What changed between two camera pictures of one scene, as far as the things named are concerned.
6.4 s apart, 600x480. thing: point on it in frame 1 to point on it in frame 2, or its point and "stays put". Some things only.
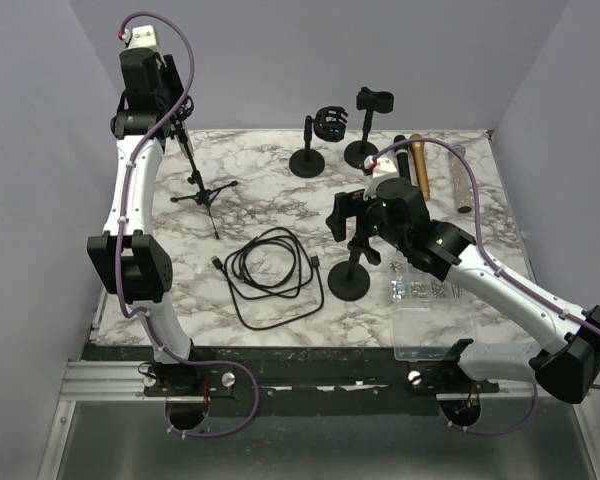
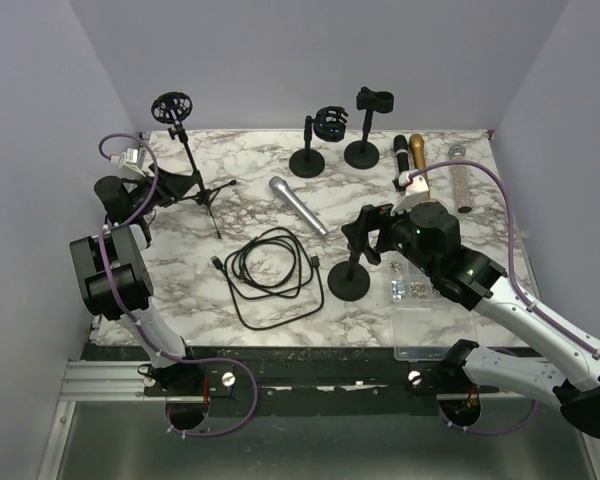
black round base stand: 349,280 stays put
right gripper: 349,204 to 369,217
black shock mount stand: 329,125 stays put
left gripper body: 169,95 to 142,193
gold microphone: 419,157 stays put
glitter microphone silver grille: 461,182 stays put
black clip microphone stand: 368,100 stays put
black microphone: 402,156 stays put
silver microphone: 188,141 to 279,185
